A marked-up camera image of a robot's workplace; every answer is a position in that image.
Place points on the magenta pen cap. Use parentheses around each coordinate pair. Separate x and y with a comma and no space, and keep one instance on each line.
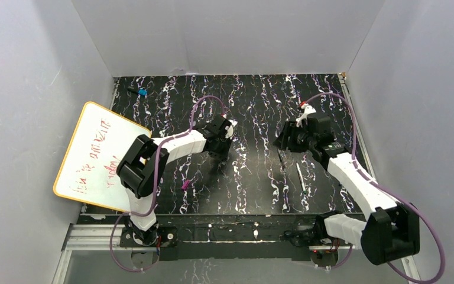
(185,185)

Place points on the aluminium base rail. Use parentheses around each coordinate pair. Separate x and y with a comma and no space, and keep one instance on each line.
(245,240)

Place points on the black pen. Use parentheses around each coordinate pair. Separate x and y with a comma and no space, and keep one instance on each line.
(282,162)

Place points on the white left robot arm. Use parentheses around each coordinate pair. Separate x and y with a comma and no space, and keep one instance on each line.
(143,165)

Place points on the blue capped black marker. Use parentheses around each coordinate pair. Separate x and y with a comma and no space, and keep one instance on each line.
(137,91)

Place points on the white green pen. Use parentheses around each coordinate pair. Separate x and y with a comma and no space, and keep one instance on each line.
(301,179)

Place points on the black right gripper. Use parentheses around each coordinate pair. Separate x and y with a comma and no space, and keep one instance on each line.
(287,138)

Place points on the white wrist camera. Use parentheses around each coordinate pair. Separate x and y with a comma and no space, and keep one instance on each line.
(230,128)
(306,109)

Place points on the yellow framed whiteboard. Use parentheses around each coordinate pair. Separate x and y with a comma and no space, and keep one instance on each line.
(87,173)

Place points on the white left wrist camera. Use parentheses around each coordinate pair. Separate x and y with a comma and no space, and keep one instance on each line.
(230,128)

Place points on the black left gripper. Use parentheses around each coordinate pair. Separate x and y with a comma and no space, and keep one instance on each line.
(219,144)

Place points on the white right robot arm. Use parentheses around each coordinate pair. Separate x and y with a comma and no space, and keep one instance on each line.
(390,230)

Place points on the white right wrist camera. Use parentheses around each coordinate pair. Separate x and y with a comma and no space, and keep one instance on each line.
(306,109)

